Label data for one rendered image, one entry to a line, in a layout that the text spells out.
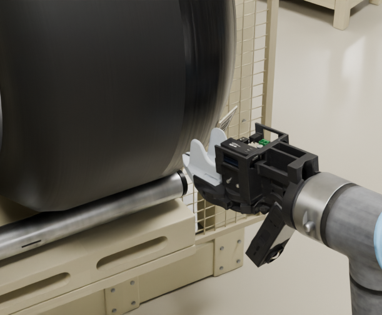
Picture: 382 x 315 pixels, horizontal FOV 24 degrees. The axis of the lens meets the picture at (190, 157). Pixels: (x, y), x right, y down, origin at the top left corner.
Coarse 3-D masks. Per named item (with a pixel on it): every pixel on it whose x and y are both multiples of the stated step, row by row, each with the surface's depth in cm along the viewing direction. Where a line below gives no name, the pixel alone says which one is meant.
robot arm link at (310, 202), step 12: (312, 180) 99; (324, 180) 98; (336, 180) 98; (300, 192) 98; (312, 192) 97; (324, 192) 97; (300, 204) 98; (312, 204) 97; (324, 204) 96; (300, 216) 98; (312, 216) 97; (300, 228) 99; (312, 228) 97
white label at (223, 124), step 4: (236, 108) 122; (232, 112) 122; (228, 116) 121; (232, 116) 123; (224, 120) 121; (228, 120) 123; (220, 124) 120; (224, 124) 123; (228, 124) 125; (220, 128) 122; (224, 128) 125; (208, 144) 125
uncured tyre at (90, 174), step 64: (0, 0) 100; (64, 0) 99; (128, 0) 102; (192, 0) 106; (0, 64) 105; (64, 64) 101; (128, 64) 104; (192, 64) 109; (0, 128) 146; (64, 128) 105; (128, 128) 109; (192, 128) 116; (0, 192) 127; (64, 192) 115
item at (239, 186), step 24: (216, 144) 105; (240, 144) 105; (264, 144) 105; (288, 144) 103; (216, 168) 107; (240, 168) 103; (264, 168) 102; (288, 168) 99; (312, 168) 100; (240, 192) 105; (264, 192) 105; (288, 192) 99; (288, 216) 100
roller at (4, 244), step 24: (120, 192) 133; (144, 192) 134; (168, 192) 136; (48, 216) 129; (72, 216) 129; (96, 216) 131; (120, 216) 134; (0, 240) 125; (24, 240) 126; (48, 240) 129
